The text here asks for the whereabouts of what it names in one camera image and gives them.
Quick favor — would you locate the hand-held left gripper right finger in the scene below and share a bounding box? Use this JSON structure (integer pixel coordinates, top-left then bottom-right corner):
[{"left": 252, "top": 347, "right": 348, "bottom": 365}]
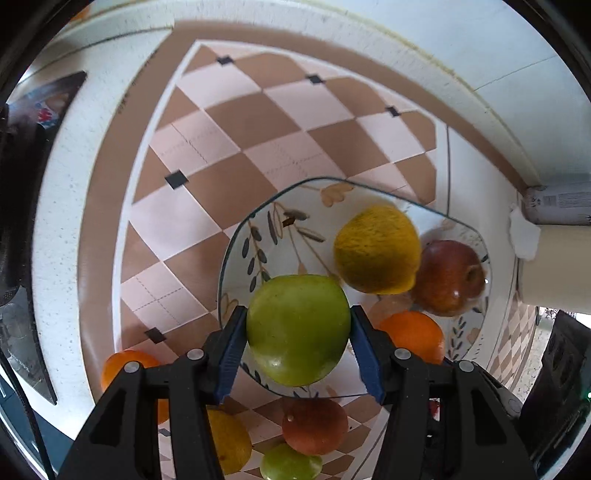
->
[{"left": 349, "top": 305, "right": 539, "bottom": 480}]

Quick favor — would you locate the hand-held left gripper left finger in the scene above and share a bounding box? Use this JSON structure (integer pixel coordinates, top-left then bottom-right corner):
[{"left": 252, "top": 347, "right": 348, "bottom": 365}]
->
[{"left": 55, "top": 305, "right": 250, "bottom": 480}]

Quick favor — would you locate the large green apple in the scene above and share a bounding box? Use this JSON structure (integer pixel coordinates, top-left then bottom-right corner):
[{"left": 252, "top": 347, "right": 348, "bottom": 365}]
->
[{"left": 246, "top": 274, "right": 352, "bottom": 387}]

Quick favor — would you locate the dark red apple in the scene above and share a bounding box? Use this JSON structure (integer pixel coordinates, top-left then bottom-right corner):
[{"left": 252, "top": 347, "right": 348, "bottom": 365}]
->
[{"left": 281, "top": 398, "right": 349, "bottom": 455}]

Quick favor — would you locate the yellow lemon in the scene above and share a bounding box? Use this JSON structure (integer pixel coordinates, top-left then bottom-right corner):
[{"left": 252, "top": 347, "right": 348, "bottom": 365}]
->
[{"left": 205, "top": 408, "right": 253, "bottom": 476}]

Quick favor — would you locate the orange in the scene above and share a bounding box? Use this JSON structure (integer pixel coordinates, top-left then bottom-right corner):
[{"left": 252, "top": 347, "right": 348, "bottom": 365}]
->
[
  {"left": 379, "top": 311, "right": 446, "bottom": 365},
  {"left": 100, "top": 350, "right": 171, "bottom": 425}
]

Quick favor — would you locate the small green apple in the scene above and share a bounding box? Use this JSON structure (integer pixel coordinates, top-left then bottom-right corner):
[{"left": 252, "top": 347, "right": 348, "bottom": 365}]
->
[{"left": 259, "top": 443, "right": 323, "bottom": 480}]

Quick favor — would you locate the floral patterned plate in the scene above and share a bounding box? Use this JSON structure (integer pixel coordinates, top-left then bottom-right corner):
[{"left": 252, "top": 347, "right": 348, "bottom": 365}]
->
[{"left": 217, "top": 176, "right": 491, "bottom": 400}]

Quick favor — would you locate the cream utensil holder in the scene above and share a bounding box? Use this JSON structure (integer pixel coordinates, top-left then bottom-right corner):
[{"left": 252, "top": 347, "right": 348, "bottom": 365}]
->
[{"left": 517, "top": 224, "right": 591, "bottom": 315}]

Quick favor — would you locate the yellow-green citrus fruit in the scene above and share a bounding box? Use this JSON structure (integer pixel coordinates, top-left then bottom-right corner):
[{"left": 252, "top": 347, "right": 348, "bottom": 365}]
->
[{"left": 333, "top": 205, "right": 422, "bottom": 295}]

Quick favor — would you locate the brownish red apple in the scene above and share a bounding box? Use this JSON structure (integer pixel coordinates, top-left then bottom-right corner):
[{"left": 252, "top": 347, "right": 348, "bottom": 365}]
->
[{"left": 411, "top": 240, "right": 486, "bottom": 317}]

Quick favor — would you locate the crumpled white tissue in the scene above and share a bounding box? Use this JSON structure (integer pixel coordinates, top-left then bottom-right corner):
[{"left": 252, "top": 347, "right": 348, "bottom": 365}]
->
[{"left": 508, "top": 203, "right": 541, "bottom": 261}]

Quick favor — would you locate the grey spray can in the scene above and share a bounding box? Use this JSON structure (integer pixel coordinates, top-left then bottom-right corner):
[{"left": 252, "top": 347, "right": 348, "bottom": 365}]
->
[{"left": 522, "top": 181, "right": 591, "bottom": 227}]

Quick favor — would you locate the checkered brown table mat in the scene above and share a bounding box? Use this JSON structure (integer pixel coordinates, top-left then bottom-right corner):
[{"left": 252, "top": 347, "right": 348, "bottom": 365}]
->
[{"left": 76, "top": 25, "right": 541, "bottom": 480}]

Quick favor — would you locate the black cable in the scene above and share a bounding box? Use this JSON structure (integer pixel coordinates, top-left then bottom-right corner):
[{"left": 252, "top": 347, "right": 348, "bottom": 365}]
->
[{"left": 0, "top": 353, "right": 54, "bottom": 480}]

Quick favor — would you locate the colourful wall sticker banner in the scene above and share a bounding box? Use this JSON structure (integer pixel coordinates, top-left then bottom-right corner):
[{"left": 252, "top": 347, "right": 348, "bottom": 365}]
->
[{"left": 9, "top": 71, "right": 88, "bottom": 134}]

